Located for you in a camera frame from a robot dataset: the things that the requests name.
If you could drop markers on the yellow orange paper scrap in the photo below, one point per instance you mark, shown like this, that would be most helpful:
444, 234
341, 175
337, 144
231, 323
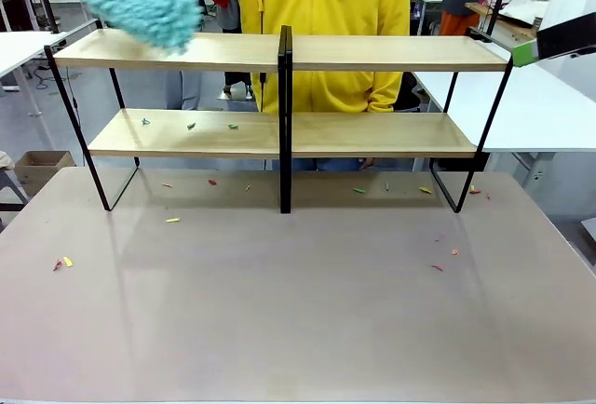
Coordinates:
474, 189

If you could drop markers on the person's left hand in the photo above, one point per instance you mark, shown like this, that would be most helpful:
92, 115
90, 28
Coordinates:
367, 164

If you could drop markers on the person in yellow hoodie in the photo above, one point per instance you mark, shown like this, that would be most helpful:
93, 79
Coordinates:
326, 4

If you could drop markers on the black clamp pole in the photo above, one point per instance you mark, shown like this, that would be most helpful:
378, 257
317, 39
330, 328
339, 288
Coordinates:
496, 4

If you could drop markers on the wooden workbench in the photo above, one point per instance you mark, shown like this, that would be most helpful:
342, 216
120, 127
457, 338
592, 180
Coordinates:
507, 27

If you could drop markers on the grey chair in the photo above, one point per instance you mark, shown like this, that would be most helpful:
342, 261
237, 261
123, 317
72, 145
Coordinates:
9, 180

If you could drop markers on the wooden two-tier shelf black frame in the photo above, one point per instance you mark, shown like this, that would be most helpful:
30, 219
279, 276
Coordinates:
396, 52
186, 52

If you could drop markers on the person in grey trousers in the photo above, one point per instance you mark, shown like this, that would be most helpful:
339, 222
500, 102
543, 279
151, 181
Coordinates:
184, 90

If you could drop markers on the cardboard box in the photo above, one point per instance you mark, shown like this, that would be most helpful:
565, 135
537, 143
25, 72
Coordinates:
44, 169

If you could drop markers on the large white table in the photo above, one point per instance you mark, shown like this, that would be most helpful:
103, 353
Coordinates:
535, 111

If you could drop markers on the cyan microfiber duster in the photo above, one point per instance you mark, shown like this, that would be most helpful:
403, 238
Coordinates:
139, 4

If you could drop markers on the black office chair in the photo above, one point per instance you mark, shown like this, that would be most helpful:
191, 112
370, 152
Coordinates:
410, 94

